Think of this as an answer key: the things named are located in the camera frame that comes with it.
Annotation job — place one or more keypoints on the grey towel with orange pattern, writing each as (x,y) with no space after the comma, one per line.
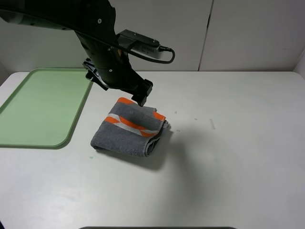
(130,129)

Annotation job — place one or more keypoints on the green plastic tray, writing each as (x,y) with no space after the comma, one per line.
(44,109)

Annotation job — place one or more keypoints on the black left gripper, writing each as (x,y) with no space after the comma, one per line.
(112,70)

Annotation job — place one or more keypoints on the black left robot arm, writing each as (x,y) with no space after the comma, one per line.
(93,22)

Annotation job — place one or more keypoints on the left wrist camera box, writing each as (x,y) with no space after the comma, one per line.
(136,42)

